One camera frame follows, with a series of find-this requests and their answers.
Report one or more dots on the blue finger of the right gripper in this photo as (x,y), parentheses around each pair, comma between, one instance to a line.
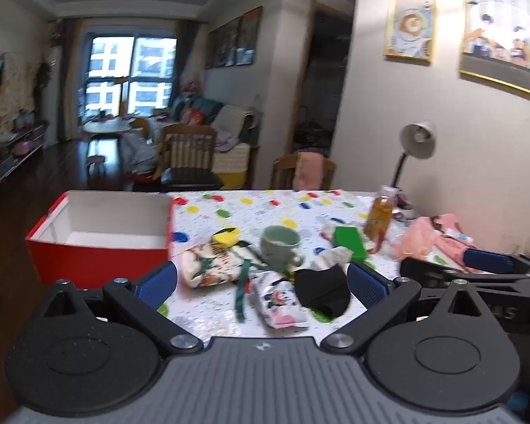
(488,261)

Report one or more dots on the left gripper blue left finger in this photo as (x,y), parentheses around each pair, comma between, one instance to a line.
(136,303)

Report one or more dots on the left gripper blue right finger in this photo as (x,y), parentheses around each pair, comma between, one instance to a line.
(386,302)

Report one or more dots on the black face mask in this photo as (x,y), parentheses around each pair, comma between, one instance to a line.
(325,291)

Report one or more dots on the white cloth rag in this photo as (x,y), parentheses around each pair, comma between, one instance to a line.
(327,259)

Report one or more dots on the pink mesh bath pouf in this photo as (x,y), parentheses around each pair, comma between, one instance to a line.
(417,242)

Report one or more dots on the floral fabric pouch green ribbon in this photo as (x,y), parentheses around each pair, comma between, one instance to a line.
(209,265)

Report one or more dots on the green sponge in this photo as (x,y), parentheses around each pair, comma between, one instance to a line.
(348,237)

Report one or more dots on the yellow sponge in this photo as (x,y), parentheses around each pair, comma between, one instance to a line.
(225,238)

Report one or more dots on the cartoon print sock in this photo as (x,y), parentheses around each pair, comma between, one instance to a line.
(276,301)

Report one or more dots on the pink printed cloth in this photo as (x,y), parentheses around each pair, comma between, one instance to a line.
(452,241)

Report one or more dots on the white toothpaste tube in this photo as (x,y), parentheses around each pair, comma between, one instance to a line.
(456,234)

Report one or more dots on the orange tea bottle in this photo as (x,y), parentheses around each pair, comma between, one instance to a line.
(380,215)

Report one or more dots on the red cardboard box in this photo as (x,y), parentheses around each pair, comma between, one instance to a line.
(90,237)

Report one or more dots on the polka dot tablecloth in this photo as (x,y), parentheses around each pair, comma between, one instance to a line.
(209,312)

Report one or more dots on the pale green ceramic cup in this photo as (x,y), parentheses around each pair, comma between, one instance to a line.
(280,247)

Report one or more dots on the wooden chair black seat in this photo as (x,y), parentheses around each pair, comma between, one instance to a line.
(186,158)

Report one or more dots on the grey gooseneck desk lamp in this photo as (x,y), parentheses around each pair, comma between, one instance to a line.
(418,141)

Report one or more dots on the small wooden stool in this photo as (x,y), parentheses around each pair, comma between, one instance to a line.
(95,165)

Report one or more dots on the pink towel on chair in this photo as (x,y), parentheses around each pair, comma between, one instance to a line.
(309,171)

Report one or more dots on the grey laundry bundle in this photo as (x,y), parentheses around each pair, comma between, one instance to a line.
(138,156)

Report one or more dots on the wooden chair at table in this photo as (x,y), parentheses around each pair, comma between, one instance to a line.
(284,172)

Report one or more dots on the round white coffee table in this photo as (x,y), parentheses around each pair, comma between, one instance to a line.
(108,129)

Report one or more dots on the sofa with cream throw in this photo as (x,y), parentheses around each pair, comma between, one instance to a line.
(236,129)

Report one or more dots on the low tv console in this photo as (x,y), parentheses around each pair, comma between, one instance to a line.
(15,152)

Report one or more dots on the large gold framed picture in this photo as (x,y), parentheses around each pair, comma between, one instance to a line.
(496,43)

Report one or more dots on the balcony window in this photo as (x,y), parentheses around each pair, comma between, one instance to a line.
(126,75)

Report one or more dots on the small gold framed picture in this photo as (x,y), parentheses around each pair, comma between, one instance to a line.
(410,31)

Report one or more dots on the floral dress on stand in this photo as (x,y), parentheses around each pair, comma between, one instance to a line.
(16,89)

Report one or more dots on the dark framed wall pictures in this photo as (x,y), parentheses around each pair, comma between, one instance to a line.
(234,43)

